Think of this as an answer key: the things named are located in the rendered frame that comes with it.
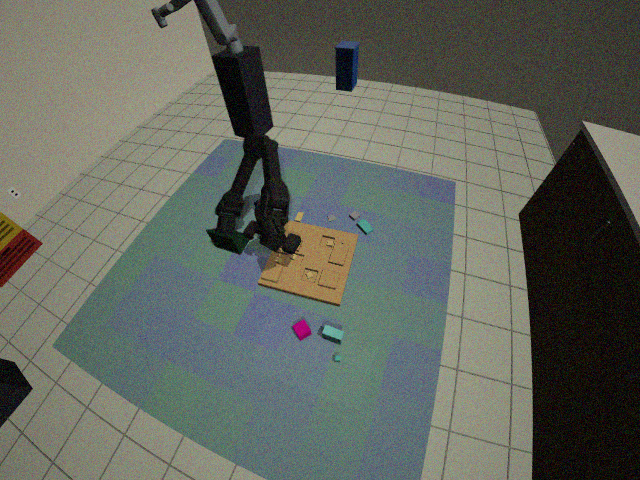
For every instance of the magenta cube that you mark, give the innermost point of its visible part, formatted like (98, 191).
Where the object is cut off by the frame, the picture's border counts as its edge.
(302, 329)

